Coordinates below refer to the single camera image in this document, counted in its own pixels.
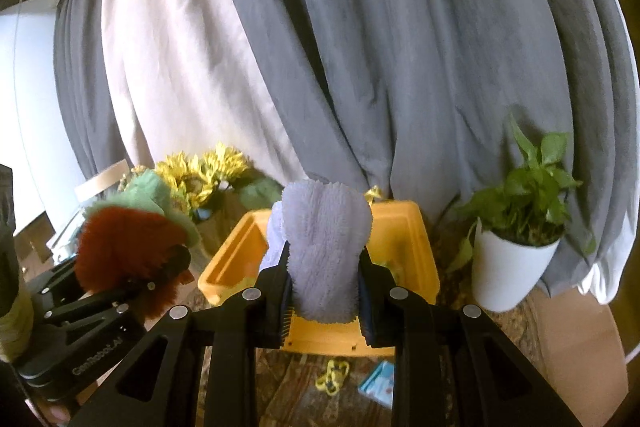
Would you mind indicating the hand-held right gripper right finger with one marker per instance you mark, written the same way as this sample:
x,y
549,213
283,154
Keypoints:
x,y
365,307

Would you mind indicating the orange plastic crate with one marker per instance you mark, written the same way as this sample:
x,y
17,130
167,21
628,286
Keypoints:
x,y
400,232

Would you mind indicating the green plant in white pot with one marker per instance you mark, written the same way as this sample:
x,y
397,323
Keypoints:
x,y
510,267

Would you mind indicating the beige curtain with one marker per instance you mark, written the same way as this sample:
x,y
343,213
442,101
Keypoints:
x,y
190,57

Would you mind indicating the white fluffy cloth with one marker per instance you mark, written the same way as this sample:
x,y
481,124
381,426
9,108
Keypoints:
x,y
320,247

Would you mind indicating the sunflower bouquet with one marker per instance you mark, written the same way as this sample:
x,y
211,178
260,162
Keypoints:
x,y
200,172

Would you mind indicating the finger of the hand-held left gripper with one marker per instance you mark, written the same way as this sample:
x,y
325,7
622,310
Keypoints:
x,y
112,302
172,264

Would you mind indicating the white sheer curtain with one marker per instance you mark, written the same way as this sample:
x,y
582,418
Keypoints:
x,y
600,279

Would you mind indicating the peach flower bouquet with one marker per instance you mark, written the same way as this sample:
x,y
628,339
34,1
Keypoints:
x,y
134,174

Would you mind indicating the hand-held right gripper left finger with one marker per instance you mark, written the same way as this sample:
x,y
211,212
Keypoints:
x,y
286,307

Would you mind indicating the light blue packet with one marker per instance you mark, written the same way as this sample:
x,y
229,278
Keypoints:
x,y
377,384

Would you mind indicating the grey curtain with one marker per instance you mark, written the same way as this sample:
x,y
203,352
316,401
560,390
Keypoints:
x,y
425,57
80,82

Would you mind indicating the patterned rug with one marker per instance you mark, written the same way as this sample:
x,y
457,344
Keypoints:
x,y
295,377

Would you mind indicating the white cabinet door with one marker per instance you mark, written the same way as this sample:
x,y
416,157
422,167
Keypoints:
x,y
30,107

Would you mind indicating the red fluffy plush with leaf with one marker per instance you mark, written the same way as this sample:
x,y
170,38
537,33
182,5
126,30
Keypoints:
x,y
125,237

